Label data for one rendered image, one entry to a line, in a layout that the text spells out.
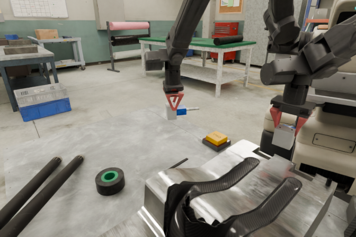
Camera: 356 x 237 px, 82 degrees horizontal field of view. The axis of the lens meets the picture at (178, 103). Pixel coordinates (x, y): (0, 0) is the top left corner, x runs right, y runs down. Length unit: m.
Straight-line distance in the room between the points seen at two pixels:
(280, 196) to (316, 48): 0.34
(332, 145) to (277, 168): 0.36
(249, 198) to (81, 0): 6.64
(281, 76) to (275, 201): 0.29
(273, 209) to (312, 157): 0.43
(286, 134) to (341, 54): 0.25
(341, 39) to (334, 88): 0.32
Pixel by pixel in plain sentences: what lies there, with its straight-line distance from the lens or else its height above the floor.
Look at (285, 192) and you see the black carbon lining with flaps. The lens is 0.57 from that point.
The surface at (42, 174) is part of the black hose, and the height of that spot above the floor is 0.84.
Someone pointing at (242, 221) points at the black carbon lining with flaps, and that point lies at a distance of 0.44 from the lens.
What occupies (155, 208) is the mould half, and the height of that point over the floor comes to 0.90.
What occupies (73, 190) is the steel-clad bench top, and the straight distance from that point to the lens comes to 0.70.
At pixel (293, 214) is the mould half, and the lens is 0.53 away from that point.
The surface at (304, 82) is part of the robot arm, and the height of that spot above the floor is 1.11.
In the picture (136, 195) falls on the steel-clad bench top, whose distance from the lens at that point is 0.63.
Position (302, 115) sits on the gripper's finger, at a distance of 0.63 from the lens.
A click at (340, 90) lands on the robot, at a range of 0.84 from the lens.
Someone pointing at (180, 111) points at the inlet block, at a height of 0.93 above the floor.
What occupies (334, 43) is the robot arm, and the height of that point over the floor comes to 1.21.
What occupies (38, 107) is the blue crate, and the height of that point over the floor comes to 0.16.
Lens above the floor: 1.25
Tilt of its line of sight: 22 degrees down
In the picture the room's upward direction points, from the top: straight up
